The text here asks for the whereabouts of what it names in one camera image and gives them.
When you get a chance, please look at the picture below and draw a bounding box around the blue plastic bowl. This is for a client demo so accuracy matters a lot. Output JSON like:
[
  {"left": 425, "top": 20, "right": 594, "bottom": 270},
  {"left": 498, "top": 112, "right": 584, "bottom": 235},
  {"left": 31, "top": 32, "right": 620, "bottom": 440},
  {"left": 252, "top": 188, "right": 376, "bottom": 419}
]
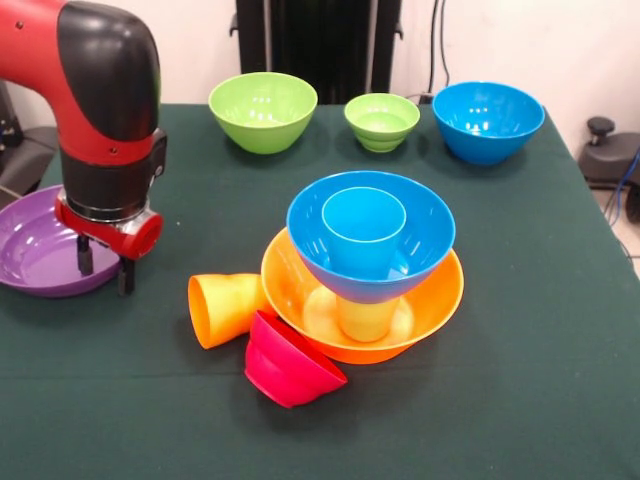
[
  {"left": 285, "top": 170, "right": 457, "bottom": 304},
  {"left": 431, "top": 81, "right": 546, "bottom": 167}
]

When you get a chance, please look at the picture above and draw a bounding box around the small green bowl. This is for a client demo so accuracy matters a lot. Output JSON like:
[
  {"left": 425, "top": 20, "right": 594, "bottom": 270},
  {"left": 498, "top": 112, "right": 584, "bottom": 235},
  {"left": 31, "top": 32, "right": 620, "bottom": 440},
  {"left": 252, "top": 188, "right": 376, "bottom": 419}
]
[{"left": 343, "top": 92, "right": 422, "bottom": 154}]

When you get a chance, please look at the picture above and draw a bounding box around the purple shallow bowl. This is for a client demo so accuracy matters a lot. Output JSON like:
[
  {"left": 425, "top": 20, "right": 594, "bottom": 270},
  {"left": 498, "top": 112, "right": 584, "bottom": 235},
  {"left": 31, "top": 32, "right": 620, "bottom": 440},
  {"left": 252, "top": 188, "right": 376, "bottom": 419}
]
[{"left": 0, "top": 184, "right": 124, "bottom": 300}]

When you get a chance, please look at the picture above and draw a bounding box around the dark green tablecloth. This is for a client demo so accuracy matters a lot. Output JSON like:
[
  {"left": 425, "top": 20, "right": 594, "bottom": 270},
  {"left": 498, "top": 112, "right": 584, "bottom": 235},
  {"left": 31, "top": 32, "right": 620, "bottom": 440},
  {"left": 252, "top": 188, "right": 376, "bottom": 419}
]
[{"left": 0, "top": 102, "right": 640, "bottom": 480}]

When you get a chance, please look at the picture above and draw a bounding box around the large yellow-orange bowl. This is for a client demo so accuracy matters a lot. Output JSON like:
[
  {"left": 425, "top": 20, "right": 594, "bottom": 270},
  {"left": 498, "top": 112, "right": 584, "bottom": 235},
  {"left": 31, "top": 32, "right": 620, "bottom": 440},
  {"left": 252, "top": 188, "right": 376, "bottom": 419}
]
[{"left": 260, "top": 227, "right": 465, "bottom": 365}]

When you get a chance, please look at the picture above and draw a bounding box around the green plastic cup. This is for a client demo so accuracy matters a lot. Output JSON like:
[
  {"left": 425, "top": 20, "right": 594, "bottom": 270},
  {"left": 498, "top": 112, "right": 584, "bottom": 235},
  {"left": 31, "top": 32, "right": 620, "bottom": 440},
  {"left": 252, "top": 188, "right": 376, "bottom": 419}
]
[{"left": 337, "top": 294, "right": 400, "bottom": 344}]

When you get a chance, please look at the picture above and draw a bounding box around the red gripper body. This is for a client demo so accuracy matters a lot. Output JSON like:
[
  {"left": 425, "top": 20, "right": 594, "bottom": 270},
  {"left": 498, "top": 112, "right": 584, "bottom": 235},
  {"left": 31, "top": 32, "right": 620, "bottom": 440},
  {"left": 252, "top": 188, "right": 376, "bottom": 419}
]
[{"left": 53, "top": 196, "right": 165, "bottom": 261}]

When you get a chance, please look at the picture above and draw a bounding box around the blue floor cable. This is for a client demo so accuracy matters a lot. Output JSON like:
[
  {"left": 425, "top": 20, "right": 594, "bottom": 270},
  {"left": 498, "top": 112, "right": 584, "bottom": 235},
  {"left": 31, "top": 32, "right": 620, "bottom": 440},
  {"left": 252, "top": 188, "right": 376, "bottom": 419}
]
[{"left": 603, "top": 149, "right": 640, "bottom": 229}]

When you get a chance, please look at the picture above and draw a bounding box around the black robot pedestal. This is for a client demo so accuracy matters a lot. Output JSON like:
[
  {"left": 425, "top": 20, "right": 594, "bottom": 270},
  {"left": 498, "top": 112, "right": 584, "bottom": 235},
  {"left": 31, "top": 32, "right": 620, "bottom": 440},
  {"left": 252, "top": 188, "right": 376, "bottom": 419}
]
[{"left": 229, "top": 0, "right": 402, "bottom": 106}]

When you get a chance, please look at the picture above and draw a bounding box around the large green bowl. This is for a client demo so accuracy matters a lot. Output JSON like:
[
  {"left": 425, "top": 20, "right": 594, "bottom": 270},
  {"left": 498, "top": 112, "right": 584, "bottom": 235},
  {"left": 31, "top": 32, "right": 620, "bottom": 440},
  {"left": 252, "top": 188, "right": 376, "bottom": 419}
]
[{"left": 207, "top": 72, "right": 319, "bottom": 155}]

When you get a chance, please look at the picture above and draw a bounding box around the dark grey stand foot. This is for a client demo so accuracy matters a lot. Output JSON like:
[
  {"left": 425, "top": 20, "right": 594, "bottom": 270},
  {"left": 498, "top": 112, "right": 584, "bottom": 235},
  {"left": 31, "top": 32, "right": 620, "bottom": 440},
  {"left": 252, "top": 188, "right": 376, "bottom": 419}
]
[
  {"left": 0, "top": 124, "right": 62, "bottom": 199},
  {"left": 578, "top": 116, "right": 640, "bottom": 189}
]

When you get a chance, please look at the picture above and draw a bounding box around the blue plastic cup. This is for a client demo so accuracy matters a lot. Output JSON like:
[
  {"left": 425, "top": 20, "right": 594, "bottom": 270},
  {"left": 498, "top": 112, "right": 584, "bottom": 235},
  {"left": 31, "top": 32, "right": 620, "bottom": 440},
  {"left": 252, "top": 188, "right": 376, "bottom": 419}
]
[{"left": 321, "top": 186, "right": 408, "bottom": 275}]

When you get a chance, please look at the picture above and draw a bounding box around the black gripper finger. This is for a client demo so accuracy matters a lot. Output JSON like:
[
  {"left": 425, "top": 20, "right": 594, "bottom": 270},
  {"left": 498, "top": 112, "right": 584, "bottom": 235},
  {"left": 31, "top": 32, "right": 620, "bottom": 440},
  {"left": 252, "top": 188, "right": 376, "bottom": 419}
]
[
  {"left": 75, "top": 233, "right": 96, "bottom": 278},
  {"left": 116, "top": 253, "right": 138, "bottom": 297}
]

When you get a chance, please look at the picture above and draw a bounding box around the small pink-red bowl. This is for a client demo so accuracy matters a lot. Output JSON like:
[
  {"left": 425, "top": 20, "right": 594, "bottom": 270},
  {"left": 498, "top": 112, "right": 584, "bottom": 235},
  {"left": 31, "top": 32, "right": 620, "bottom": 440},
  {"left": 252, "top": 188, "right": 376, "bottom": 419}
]
[{"left": 243, "top": 308, "right": 348, "bottom": 409}]

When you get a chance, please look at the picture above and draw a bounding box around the orange plastic cup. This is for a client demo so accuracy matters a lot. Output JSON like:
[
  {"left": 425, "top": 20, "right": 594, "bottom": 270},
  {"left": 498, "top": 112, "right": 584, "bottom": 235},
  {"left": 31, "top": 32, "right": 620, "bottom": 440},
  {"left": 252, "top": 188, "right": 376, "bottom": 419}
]
[{"left": 187, "top": 272, "right": 276, "bottom": 350}]

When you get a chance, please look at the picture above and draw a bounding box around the black wall cable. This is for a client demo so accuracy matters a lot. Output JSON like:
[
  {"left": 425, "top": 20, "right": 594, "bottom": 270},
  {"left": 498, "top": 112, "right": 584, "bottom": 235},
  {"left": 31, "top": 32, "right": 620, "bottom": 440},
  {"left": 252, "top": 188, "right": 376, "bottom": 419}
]
[{"left": 428, "top": 0, "right": 451, "bottom": 87}]

